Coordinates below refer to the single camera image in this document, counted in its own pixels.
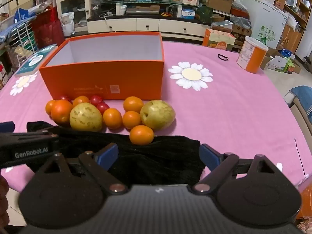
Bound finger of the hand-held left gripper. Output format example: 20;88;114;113
0;121;15;134
0;130;60;147

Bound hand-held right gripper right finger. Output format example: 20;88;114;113
192;144;284;195

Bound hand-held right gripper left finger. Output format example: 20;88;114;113
35;143;128;195

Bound orange tomato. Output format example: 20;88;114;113
51;99;74;125

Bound yellow-green pear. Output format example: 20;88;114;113
69;102;103;132
140;100;176;131

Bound orange cardboard box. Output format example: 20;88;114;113
38;32;165;101

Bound person's left hand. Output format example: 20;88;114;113
0;174;10;227

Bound black velvet cloth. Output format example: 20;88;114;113
26;121;206;184

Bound pink daisy-print tablecloth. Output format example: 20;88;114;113
0;39;312;200

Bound teal paperback book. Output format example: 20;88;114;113
14;44;58;77

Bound red shopping bags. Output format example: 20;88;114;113
31;7;66;51

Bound blue cushion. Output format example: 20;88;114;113
289;85;312;137

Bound white and orange canister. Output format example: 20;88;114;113
237;36;269;74

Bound orange gift carton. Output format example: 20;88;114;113
202;28;236;51

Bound white pouch bag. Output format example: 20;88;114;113
60;12;75;36

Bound green printed cardboard box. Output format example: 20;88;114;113
283;58;302;75

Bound white plastic bin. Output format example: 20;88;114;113
211;20;234;31

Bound white glass-door cabinet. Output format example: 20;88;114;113
56;0;91;33

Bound white television stand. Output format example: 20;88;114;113
86;0;212;41

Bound dark green bag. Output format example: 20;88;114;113
196;5;212;25

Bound silver media player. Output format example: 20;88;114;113
125;5;160;14

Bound open cardboard box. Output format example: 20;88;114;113
207;0;236;14

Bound white wire cart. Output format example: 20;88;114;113
0;0;38;61

